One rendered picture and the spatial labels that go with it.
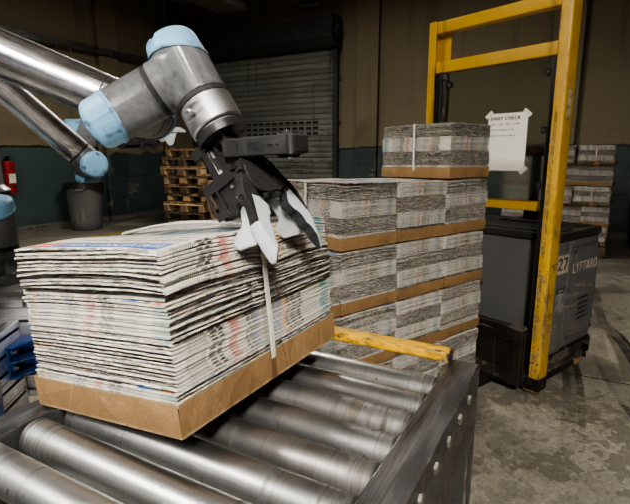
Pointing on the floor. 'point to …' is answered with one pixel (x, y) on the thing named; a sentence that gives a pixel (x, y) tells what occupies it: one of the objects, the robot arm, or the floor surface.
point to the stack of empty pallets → (184, 186)
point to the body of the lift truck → (509, 287)
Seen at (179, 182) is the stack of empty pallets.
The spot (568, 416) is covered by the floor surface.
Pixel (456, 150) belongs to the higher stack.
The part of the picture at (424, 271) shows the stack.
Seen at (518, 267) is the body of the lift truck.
